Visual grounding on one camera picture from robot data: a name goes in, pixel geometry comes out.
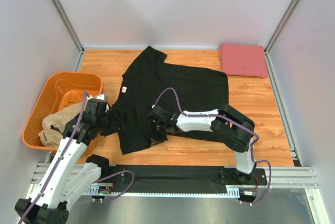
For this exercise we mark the right aluminium corner post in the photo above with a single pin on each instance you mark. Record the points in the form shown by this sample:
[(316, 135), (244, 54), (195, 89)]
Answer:
[(281, 25)]

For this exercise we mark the aluminium corner post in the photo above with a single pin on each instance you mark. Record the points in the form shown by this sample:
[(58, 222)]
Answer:
[(62, 14), (281, 25)]

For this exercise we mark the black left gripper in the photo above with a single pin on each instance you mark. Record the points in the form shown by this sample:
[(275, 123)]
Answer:
[(107, 112)]

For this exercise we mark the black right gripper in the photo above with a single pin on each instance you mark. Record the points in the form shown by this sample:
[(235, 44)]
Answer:
[(154, 135)]

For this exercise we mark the folded red t shirt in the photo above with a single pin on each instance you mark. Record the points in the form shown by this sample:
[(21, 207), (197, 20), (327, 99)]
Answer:
[(242, 60)]

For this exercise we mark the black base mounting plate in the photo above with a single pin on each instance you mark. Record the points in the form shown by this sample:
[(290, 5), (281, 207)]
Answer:
[(150, 179)]

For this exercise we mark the left aluminium corner post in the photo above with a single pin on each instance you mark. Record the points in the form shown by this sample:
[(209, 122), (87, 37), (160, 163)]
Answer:
[(62, 14)]

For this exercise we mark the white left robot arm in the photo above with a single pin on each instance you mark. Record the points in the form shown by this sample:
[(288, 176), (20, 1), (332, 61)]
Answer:
[(55, 195)]

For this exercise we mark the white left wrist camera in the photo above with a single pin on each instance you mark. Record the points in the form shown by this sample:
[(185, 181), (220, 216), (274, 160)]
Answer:
[(97, 104)]

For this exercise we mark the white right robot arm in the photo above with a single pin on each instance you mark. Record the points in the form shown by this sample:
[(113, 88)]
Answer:
[(225, 125)]

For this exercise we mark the black t shirt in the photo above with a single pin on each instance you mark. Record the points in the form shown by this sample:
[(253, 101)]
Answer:
[(148, 81)]

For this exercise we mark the aluminium frame rail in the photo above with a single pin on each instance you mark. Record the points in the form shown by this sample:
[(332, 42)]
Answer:
[(278, 177)]

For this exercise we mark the orange plastic basket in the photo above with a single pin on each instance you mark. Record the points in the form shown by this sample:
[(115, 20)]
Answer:
[(60, 90)]

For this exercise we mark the beige t shirt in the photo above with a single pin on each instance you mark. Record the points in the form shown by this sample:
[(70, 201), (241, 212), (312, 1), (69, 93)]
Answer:
[(53, 125)]

